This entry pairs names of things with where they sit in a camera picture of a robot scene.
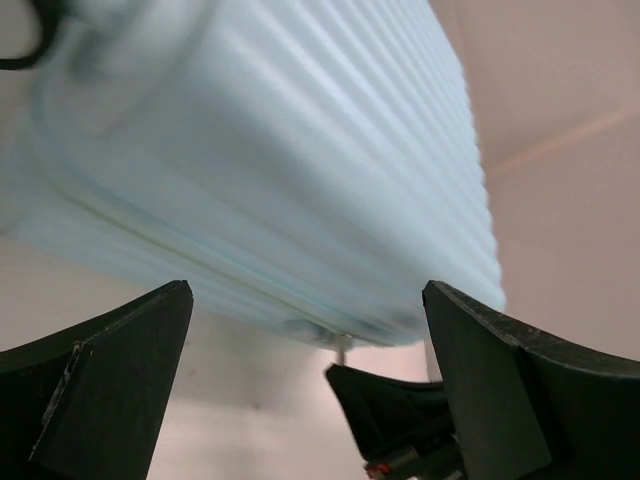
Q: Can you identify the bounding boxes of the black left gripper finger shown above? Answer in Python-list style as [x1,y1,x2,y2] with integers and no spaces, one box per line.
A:
[1,280,193,479]

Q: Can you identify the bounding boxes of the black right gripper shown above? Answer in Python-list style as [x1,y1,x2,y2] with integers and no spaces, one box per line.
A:
[325,281,639,480]

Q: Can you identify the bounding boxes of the light blue hard-shell suitcase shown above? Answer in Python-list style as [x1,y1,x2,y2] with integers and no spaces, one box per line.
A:
[1,1,506,349]

